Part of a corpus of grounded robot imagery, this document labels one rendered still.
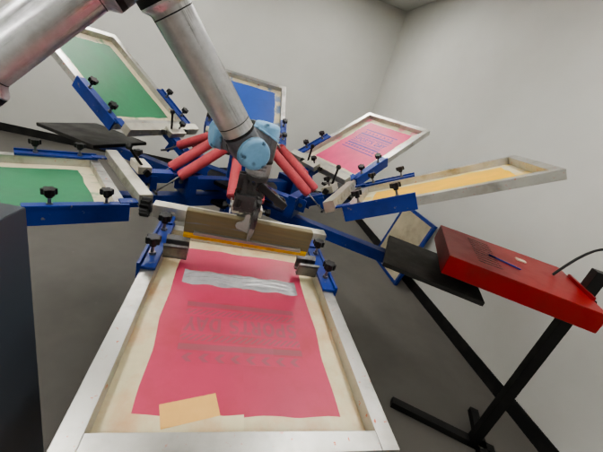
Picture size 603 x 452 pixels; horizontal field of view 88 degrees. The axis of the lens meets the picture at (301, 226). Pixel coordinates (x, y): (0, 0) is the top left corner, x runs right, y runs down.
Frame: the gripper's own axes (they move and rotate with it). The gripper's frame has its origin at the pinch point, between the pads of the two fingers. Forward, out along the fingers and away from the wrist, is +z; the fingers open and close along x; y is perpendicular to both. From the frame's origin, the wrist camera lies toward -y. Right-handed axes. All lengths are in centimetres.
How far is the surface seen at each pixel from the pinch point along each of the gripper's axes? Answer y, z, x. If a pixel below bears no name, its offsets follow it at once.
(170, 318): 18.0, 13.8, 26.9
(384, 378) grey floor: -115, 109, -39
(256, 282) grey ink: -4.5, 12.8, 8.3
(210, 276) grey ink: 9.9, 13.3, 7.3
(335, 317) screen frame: -26.5, 10.0, 24.7
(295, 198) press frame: -27, 4, -59
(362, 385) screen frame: -27, 10, 47
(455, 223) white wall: -200, 22, -138
